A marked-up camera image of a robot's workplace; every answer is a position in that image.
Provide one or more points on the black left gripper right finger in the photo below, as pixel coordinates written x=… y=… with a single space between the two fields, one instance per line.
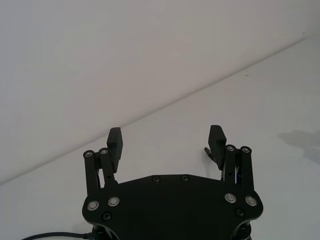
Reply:
x=217 y=147

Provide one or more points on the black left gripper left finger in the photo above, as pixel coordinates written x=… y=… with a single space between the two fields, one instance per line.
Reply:
x=113 y=150

